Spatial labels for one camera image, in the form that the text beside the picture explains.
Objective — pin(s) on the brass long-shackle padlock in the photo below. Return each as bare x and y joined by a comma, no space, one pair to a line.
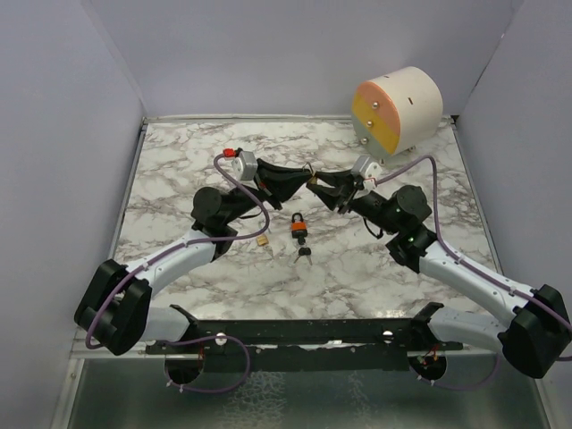
310,169

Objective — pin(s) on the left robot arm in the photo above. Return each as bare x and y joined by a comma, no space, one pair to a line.
115,310

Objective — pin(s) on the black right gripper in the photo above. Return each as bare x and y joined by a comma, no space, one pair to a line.
338,198

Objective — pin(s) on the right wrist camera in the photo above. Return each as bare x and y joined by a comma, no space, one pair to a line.
368,170

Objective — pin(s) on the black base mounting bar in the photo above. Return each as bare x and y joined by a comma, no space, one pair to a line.
304,345

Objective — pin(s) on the black keys of orange padlock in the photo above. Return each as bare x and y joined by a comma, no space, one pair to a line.
304,253

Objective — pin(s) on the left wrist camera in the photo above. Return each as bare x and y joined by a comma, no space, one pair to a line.
244,163

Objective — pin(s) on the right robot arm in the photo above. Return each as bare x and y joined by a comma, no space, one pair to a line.
529,327

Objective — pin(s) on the small brass padlock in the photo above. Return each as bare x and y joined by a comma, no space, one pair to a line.
262,240

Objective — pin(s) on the round pastel drawer cabinet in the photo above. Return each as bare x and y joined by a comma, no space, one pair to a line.
396,111

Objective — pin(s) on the orange black padlock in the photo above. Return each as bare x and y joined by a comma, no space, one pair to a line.
298,228

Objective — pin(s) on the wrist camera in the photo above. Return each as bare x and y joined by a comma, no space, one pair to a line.
244,163
368,170

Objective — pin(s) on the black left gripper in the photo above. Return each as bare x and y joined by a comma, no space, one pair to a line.
279,185

